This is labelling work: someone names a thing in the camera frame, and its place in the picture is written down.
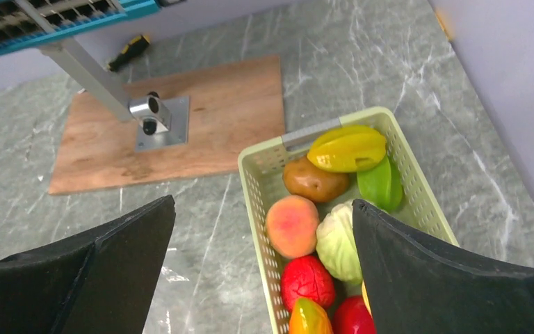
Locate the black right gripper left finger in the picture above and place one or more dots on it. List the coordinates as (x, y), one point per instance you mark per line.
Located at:
(101, 280)

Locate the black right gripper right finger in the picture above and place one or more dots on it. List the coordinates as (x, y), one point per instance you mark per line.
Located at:
(418, 283)

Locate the pale green cabbage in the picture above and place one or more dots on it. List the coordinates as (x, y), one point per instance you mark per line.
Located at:
(336, 246)

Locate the orange pink peach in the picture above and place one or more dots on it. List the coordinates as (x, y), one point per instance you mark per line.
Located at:
(291, 225)

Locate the yellow star fruit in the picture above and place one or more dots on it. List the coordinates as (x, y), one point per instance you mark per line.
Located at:
(348, 149)

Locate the red apple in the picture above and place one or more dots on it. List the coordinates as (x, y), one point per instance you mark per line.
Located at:
(353, 317)

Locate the orange yellow mango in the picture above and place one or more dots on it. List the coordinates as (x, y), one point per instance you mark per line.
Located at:
(308, 317)

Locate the red wrinkled fruit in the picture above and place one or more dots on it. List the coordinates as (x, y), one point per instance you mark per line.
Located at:
(307, 277)

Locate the brown potato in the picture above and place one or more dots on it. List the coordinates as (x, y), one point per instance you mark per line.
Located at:
(302, 178)

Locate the silver metal stand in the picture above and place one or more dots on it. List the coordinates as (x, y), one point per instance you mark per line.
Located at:
(161, 123)

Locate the pale green perforated basket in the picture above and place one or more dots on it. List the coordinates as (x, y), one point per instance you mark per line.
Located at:
(261, 165)

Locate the brown wooden board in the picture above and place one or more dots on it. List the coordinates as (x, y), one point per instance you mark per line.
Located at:
(232, 106)

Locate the black yellow screwdriver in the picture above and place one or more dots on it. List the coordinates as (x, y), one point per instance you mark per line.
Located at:
(132, 50)

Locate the blue grey network switch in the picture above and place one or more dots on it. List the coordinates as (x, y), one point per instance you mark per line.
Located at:
(30, 24)

